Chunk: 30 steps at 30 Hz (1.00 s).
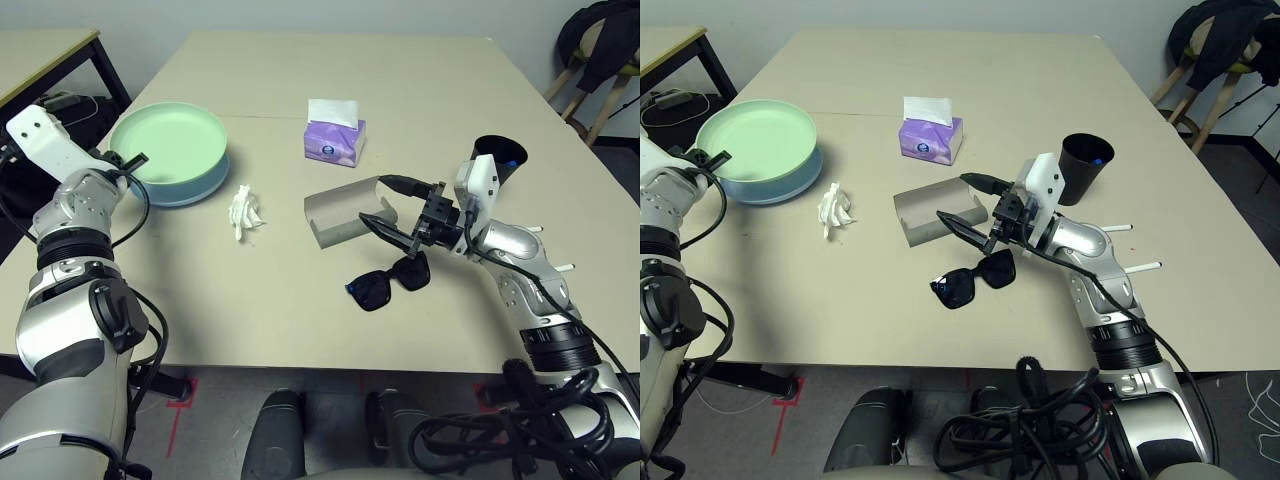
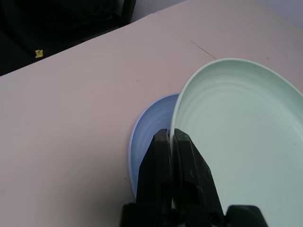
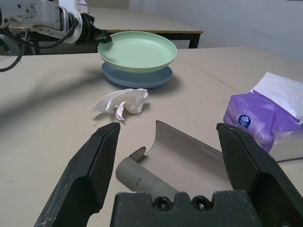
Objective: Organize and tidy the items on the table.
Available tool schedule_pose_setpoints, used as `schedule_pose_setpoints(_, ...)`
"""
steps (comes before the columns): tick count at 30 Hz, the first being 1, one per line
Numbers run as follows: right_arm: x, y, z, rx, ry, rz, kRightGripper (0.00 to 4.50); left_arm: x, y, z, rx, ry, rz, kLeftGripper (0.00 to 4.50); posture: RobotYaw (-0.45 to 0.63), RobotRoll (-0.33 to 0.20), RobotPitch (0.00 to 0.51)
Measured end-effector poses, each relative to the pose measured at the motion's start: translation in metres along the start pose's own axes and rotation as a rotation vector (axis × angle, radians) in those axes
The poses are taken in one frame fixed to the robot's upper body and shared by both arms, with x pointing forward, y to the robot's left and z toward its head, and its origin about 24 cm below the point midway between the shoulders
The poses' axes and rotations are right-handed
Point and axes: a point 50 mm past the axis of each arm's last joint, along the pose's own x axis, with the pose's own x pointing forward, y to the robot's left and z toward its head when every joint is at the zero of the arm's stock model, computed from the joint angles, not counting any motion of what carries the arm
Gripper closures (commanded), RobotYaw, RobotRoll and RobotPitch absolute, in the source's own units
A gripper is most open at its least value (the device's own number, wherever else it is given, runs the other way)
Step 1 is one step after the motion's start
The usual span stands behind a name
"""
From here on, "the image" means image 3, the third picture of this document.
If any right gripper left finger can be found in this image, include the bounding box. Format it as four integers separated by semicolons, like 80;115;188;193
33;122;121;227

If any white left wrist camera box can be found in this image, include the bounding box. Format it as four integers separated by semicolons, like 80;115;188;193
56;0;83;45

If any beige side table black frame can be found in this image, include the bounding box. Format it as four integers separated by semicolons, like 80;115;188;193
82;6;204;49

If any white tissue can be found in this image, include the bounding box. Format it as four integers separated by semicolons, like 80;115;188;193
89;88;150;122

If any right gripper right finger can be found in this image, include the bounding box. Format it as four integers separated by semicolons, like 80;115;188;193
216;122;303;227

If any light blue plate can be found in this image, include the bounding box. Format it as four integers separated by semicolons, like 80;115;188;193
101;61;173;89

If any purple tissue pack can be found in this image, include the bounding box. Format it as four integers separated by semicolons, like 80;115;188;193
222;71;303;163

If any light green plate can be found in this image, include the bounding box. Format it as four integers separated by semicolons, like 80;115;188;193
97;31;178;73

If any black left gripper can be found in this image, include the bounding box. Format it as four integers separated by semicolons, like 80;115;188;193
77;13;112;45

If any grey glasses case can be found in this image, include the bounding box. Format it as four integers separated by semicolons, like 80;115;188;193
115;120;232;205

